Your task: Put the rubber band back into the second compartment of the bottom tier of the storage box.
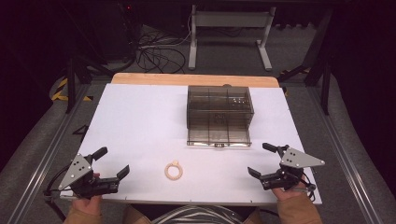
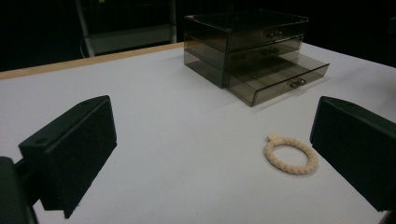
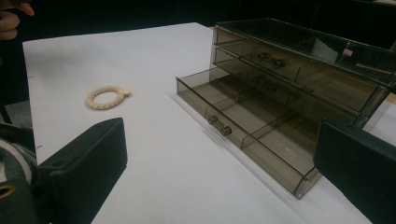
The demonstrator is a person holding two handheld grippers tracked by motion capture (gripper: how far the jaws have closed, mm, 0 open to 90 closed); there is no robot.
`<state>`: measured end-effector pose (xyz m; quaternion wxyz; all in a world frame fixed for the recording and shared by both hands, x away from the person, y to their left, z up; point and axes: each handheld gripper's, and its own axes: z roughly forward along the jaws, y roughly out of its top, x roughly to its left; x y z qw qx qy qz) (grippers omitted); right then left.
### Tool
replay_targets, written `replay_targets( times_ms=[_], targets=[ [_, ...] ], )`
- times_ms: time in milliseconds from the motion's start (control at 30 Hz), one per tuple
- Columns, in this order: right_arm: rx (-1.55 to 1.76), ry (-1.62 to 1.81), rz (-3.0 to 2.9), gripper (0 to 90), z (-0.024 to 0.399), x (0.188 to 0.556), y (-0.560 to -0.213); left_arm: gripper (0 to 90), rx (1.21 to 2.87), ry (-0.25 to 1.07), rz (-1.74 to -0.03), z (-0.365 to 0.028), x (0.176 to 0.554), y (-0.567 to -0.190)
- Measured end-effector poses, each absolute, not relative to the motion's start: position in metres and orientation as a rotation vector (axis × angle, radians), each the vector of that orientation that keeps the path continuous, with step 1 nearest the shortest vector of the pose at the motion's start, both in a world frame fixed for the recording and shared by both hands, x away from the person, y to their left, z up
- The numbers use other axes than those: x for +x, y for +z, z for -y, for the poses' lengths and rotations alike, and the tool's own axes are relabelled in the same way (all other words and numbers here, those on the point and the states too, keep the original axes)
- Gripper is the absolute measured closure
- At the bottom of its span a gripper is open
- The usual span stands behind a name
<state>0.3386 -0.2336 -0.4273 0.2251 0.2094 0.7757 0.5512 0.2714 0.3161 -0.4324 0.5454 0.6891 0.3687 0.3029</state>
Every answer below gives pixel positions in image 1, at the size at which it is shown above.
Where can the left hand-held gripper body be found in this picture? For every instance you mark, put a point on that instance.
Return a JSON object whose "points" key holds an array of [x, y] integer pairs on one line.
{"points": [[76, 171]]}

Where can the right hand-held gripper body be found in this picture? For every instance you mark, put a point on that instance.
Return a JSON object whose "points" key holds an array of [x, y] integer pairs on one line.
{"points": [[299, 159]]}

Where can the smoky transparent drawer box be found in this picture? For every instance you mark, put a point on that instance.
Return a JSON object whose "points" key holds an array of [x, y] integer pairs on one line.
{"points": [[219, 115]]}

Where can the person's left hand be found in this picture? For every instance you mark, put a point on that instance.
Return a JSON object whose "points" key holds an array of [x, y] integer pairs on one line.
{"points": [[87, 203]]}

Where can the person's right hand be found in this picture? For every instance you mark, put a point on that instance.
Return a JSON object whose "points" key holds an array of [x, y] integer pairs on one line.
{"points": [[288, 193]]}

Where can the white board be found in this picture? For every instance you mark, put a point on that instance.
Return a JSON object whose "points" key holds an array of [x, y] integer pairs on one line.
{"points": [[140, 124]]}

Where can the person's striped clothing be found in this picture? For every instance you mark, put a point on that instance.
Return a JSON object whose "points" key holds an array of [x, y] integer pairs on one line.
{"points": [[199, 215]]}

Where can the yellow black hazard tape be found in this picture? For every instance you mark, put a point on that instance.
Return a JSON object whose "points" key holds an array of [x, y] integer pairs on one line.
{"points": [[59, 93]]}

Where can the black metal stand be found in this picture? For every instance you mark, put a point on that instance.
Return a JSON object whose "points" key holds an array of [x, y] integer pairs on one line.
{"points": [[71, 84], [325, 87]]}

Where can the wooden table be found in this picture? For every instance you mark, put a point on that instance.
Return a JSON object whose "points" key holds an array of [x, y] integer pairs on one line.
{"points": [[186, 79]]}

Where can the grey metal stand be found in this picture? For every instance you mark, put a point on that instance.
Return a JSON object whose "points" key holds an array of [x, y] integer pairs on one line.
{"points": [[193, 40]]}

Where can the aluminium rail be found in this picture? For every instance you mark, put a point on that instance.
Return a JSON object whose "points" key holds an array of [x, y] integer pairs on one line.
{"points": [[46, 155], [345, 155]]}

